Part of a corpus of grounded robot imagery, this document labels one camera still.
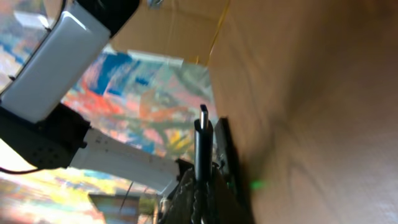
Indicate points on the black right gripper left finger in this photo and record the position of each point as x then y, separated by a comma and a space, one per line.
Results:
181, 207

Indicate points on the brown cardboard box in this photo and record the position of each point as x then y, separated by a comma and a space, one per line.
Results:
184, 29

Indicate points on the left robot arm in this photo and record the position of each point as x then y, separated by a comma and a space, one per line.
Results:
40, 118

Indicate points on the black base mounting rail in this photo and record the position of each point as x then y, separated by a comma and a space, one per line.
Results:
228, 160

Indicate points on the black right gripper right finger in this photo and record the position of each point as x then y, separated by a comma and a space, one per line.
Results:
223, 206

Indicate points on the colourful abstract painting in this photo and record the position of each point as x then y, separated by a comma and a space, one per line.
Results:
149, 101

